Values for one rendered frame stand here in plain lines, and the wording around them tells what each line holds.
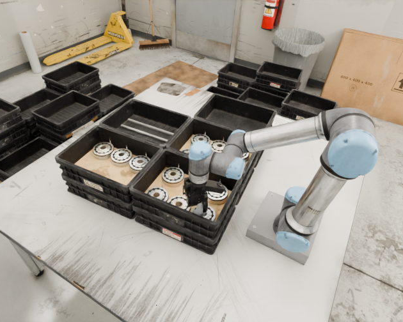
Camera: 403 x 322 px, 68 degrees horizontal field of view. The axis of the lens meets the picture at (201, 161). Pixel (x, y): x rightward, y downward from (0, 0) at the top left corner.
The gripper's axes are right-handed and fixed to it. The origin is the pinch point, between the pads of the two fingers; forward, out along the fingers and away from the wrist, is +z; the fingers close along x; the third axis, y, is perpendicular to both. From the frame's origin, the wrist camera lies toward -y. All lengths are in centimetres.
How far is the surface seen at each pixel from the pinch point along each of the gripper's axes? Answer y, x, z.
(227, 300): 0.4, 32.7, 15.1
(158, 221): 17.6, -3.5, 5.1
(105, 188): 36.3, -23.6, -0.3
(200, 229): 3.5, 8.9, 0.4
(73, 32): 49, -402, 60
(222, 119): -36, -63, 2
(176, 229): 11.4, 1.1, 7.7
